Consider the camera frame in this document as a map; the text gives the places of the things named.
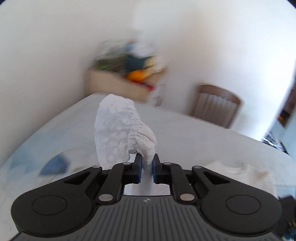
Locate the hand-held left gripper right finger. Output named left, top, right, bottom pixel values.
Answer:
left=153, top=153, right=232, bottom=206

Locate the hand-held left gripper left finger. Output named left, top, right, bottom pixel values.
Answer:
left=63, top=153, right=142, bottom=206

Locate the white lace garment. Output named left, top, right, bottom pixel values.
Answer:
left=94, top=94, right=158, bottom=196

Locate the white sweatshirt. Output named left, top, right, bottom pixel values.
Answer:
left=205, top=161, right=275, bottom=193

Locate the wooden slatted chair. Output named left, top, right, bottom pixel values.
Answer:
left=188, top=85, right=242, bottom=129

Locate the cardboard box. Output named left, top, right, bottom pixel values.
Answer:
left=84, top=68, right=167, bottom=107

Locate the orange fruit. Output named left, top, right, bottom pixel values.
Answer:
left=125, top=70, right=149, bottom=82

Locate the dark blue item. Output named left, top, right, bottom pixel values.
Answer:
left=125, top=54, right=146, bottom=72

